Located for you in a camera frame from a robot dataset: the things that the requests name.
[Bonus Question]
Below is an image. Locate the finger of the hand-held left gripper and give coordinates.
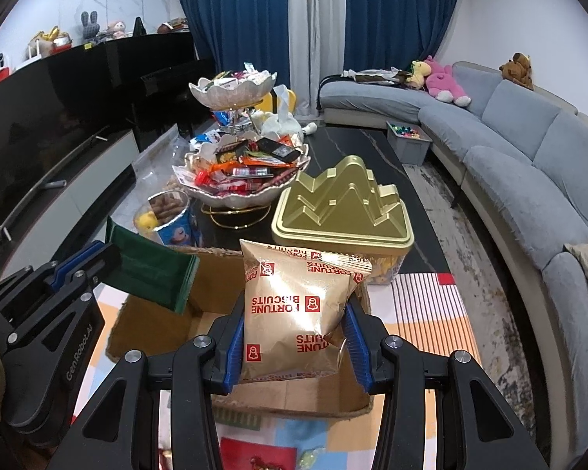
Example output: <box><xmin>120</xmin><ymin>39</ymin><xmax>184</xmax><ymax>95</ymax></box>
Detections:
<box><xmin>0</xmin><ymin>273</ymin><xmax>102</xmax><ymax>349</ymax></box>
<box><xmin>0</xmin><ymin>241</ymin><xmax>122</xmax><ymax>305</ymax></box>

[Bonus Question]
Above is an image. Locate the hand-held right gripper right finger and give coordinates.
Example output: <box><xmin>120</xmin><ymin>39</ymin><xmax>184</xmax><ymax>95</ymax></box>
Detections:
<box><xmin>343</xmin><ymin>296</ymin><xmax>550</xmax><ymax>470</ymax></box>

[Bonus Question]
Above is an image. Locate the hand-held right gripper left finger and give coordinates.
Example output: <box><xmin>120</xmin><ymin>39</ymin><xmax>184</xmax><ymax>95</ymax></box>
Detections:
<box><xmin>46</xmin><ymin>298</ymin><xmax>248</xmax><ymax>470</ymax></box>

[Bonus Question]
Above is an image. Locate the green snack packet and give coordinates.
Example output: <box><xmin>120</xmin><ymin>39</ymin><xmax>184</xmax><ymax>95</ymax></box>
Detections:
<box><xmin>105</xmin><ymin>216</ymin><xmax>200</xmax><ymax>314</ymax></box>

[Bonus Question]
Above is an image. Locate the gold snack packet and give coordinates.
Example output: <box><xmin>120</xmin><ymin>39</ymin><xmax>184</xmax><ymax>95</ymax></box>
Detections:
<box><xmin>239</xmin><ymin>239</ymin><xmax>354</xmax><ymax>381</ymax></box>
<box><xmin>318</xmin><ymin>251</ymin><xmax>373</xmax><ymax>285</ymax></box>

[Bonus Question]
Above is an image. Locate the brown cardboard box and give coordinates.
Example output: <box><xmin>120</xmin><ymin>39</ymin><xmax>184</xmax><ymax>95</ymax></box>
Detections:
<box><xmin>105</xmin><ymin>245</ymin><xmax>373</xmax><ymax>419</ymax></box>

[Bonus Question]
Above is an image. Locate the pile of mixed wrapped snacks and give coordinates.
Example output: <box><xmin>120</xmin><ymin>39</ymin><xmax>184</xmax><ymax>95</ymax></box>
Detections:
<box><xmin>174</xmin><ymin>134</ymin><xmax>307</xmax><ymax>194</ymax></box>

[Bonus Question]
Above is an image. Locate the small heap of wrapped snacks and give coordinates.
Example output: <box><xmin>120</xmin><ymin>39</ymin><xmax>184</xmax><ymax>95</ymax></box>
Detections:
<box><xmin>196</xmin><ymin>65</ymin><xmax>275</xmax><ymax>91</ymax></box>

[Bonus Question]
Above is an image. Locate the white television cabinet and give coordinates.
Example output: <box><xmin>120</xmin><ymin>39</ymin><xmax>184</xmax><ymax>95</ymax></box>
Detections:
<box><xmin>0</xmin><ymin>130</ymin><xmax>140</xmax><ymax>285</ymax></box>

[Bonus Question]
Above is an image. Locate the colourful checked mat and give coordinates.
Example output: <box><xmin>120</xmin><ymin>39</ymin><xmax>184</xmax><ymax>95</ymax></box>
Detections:
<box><xmin>78</xmin><ymin>271</ymin><xmax>481</xmax><ymax>470</ymax></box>

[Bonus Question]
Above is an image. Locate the black television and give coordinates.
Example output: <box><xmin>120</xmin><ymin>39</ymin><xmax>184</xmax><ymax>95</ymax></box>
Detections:
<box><xmin>0</xmin><ymin>42</ymin><xmax>113</xmax><ymax>255</ymax></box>

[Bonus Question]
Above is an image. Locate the candy box with gold lid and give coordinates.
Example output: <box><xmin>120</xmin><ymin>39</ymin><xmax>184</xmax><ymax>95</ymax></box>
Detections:
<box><xmin>270</xmin><ymin>154</ymin><xmax>416</xmax><ymax>287</ymax></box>

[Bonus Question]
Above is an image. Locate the patterned grey rug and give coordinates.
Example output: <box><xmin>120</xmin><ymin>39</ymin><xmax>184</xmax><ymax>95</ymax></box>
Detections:
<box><xmin>402</xmin><ymin>161</ymin><xmax>540</xmax><ymax>441</ymax></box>

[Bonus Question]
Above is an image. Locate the clear plastic bag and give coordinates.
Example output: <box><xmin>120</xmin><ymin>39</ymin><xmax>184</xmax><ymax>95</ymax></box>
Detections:
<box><xmin>164</xmin><ymin>130</ymin><xmax>201</xmax><ymax>167</ymax></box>

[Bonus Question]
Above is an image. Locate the black upright piano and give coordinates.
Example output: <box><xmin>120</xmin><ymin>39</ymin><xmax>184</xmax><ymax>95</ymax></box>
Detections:
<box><xmin>103</xmin><ymin>32</ymin><xmax>216</xmax><ymax>152</ymax></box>

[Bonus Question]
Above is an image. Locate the grey storage bin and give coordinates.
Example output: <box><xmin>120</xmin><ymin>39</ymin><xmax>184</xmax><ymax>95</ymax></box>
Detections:
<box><xmin>386</xmin><ymin>121</ymin><xmax>433</xmax><ymax>166</ymax></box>

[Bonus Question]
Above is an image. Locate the gold ornament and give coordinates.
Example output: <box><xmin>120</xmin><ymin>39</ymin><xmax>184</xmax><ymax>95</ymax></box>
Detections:
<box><xmin>32</xmin><ymin>27</ymin><xmax>74</xmax><ymax>57</ymax></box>

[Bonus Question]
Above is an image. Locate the two-tier shell bowl stand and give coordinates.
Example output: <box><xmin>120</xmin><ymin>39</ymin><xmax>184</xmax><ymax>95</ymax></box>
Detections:
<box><xmin>171</xmin><ymin>69</ymin><xmax>310</xmax><ymax>228</ymax></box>

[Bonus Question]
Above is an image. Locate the white plastic bag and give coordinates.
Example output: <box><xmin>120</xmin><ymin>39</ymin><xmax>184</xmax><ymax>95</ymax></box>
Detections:
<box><xmin>260</xmin><ymin>85</ymin><xmax>305</xmax><ymax>144</ymax></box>

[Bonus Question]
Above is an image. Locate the grey sofa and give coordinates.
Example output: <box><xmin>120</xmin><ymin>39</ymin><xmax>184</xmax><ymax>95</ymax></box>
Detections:
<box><xmin>318</xmin><ymin>61</ymin><xmax>588</xmax><ymax>451</ymax></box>

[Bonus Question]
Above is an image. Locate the grey rabbit plush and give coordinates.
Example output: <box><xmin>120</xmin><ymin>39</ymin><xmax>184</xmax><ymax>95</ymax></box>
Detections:
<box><xmin>81</xmin><ymin>10</ymin><xmax>103</xmax><ymax>40</ymax></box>

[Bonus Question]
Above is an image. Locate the yellow round-eared stool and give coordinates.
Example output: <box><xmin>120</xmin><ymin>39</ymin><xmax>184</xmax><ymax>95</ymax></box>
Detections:
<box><xmin>265</xmin><ymin>89</ymin><xmax>297</xmax><ymax>114</ymax></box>

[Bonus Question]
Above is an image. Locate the pile of clothes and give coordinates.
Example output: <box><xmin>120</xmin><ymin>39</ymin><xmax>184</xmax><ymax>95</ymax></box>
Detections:
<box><xmin>342</xmin><ymin>66</ymin><xmax>412</xmax><ymax>87</ymax></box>

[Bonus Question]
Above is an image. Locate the pink plush toy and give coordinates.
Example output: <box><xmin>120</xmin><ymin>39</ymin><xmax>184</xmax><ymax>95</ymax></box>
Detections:
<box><xmin>424</xmin><ymin>56</ymin><xmax>471</xmax><ymax>107</ymax></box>

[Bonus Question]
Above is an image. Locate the yellow plush toy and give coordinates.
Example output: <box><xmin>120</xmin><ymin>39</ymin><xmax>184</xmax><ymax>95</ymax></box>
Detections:
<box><xmin>406</xmin><ymin>60</ymin><xmax>432</xmax><ymax>90</ymax></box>

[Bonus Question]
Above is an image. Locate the blue curtain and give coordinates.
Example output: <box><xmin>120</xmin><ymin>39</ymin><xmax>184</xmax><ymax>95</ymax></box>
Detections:
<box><xmin>171</xmin><ymin>0</ymin><xmax>295</xmax><ymax>103</ymax></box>
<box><xmin>344</xmin><ymin>0</ymin><xmax>464</xmax><ymax>72</ymax></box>

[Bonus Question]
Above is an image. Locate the white sheer curtain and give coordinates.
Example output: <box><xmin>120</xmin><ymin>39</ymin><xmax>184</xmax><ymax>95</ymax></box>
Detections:
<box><xmin>288</xmin><ymin>0</ymin><xmax>348</xmax><ymax>118</ymax></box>

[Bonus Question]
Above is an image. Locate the brown plush toy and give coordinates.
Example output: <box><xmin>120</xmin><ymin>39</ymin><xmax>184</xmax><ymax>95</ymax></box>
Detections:
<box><xmin>500</xmin><ymin>52</ymin><xmax>535</xmax><ymax>91</ymax></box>

